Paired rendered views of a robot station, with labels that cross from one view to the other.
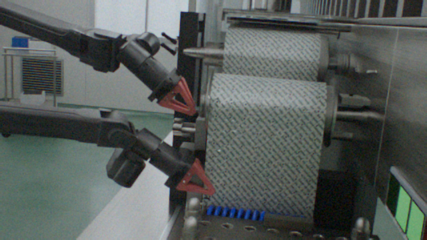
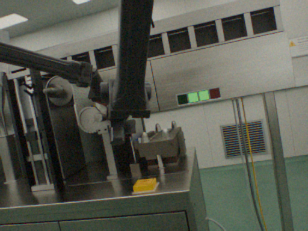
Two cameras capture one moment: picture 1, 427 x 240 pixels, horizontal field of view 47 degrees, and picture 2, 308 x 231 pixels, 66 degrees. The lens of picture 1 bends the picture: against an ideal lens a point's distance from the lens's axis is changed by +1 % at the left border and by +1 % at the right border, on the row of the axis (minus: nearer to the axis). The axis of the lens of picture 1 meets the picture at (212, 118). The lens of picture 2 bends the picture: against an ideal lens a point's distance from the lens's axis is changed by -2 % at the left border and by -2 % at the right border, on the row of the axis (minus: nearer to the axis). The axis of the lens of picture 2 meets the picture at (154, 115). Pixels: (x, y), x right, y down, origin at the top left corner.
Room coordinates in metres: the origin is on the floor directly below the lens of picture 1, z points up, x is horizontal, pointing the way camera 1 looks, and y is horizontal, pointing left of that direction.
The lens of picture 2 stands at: (0.75, 1.08, 1.20)
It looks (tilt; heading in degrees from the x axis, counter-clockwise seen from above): 3 degrees down; 276
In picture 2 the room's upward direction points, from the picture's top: 11 degrees counter-clockwise
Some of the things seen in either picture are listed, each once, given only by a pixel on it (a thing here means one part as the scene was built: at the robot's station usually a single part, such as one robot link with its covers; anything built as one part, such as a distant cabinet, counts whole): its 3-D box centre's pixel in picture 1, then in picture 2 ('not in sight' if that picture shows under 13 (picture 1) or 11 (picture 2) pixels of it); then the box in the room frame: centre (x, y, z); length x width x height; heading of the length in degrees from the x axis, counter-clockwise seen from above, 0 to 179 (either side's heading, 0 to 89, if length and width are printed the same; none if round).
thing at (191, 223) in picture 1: (191, 228); (165, 133); (0.83, 0.02, 1.05); 0.04 x 0.04 x 0.04
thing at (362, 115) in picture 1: (348, 114); not in sight; (1.02, -0.29, 1.25); 0.07 x 0.04 x 0.04; 84
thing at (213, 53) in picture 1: (217, 54); (56, 91); (1.30, 0.00, 1.33); 0.06 x 0.06 x 0.06; 84
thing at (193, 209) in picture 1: (193, 208); (144, 137); (0.92, 0.02, 1.05); 0.04 x 0.04 x 0.04
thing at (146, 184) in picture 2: not in sight; (145, 184); (0.92, 0.25, 0.91); 0.07 x 0.07 x 0.02; 84
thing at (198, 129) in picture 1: (191, 180); (107, 144); (1.09, 0.04, 1.05); 0.06 x 0.05 x 0.31; 84
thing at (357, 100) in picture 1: (353, 99); not in sight; (1.02, -0.29, 1.28); 0.06 x 0.05 x 0.02; 84
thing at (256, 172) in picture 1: (259, 177); (135, 123); (0.98, -0.11, 1.11); 0.23 x 0.01 x 0.18; 84
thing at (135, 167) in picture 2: not in sight; (142, 159); (0.98, -0.12, 0.92); 0.28 x 0.04 x 0.04; 84
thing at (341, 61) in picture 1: (337, 64); not in sight; (1.27, -0.31, 1.33); 0.07 x 0.07 x 0.07; 84
